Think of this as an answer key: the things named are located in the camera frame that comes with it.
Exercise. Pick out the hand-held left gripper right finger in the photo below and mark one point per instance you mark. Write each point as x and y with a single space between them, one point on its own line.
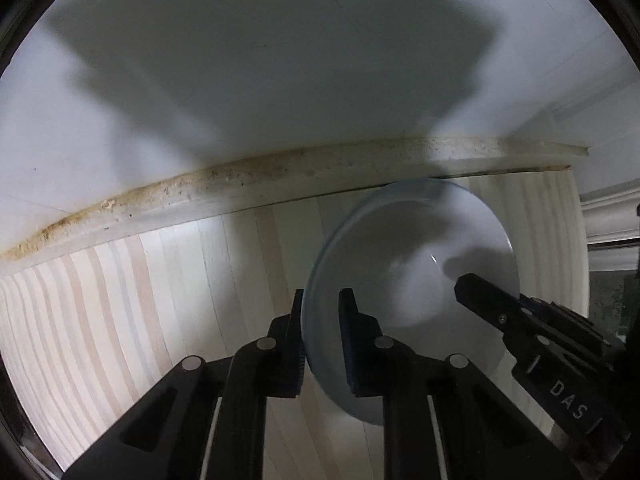
350 355

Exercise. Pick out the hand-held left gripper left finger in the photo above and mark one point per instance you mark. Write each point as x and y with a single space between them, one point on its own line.
292 360

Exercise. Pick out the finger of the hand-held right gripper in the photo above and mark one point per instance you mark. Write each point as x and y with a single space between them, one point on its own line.
575 320
487 297

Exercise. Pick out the pale grey round plate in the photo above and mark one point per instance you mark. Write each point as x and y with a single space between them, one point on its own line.
400 240

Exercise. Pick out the patterned glass sliding door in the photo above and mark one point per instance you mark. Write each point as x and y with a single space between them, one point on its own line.
615 220

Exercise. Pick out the striped cat print mat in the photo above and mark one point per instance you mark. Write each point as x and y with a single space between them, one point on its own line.
125 310

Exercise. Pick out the white backsplash strip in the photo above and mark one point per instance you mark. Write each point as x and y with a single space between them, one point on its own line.
250 180

